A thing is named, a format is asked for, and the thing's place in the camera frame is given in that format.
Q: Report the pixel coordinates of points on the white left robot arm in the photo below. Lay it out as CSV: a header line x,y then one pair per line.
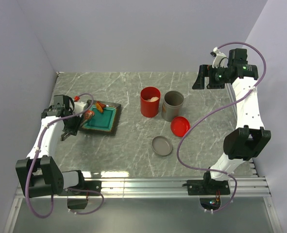
x,y
38,174

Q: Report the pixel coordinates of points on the steel serving tongs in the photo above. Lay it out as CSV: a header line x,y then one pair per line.
x,y
83,122

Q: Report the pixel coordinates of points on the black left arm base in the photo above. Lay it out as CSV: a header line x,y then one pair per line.
x,y
79,191

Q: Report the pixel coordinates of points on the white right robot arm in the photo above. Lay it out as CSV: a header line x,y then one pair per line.
x,y
250,136

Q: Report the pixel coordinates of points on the teal square plate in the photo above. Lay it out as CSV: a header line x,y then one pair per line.
x,y
106,122

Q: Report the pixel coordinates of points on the grey cylindrical canister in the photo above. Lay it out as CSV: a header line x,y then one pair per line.
x,y
172,104

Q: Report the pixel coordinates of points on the red cylindrical canister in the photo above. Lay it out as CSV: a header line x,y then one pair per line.
x,y
149,109

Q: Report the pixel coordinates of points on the red sausage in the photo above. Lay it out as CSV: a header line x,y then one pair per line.
x,y
88,115

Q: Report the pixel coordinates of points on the orange fried food pieces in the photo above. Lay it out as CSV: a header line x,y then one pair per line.
x,y
100,106

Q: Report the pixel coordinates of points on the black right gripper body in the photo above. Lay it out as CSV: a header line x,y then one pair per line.
x,y
217,77

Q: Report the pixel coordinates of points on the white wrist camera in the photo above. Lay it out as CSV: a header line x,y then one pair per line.
x,y
219,58
79,106

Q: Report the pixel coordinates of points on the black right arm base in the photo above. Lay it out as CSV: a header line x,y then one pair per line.
x,y
210,192

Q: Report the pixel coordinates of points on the aluminium rail frame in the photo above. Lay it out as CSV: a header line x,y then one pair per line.
x,y
143,192

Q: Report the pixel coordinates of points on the red round lid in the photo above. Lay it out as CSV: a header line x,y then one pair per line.
x,y
179,126

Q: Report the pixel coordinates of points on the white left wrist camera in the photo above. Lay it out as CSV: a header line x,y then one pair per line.
x,y
79,106

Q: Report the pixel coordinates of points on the steamed bun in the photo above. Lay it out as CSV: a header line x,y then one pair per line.
x,y
153,99

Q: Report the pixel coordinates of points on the grey round lid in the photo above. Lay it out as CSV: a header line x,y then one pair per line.
x,y
161,146

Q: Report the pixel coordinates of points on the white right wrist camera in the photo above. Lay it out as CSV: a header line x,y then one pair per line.
x,y
219,58

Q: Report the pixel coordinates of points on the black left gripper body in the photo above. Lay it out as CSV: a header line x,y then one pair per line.
x,y
72,126

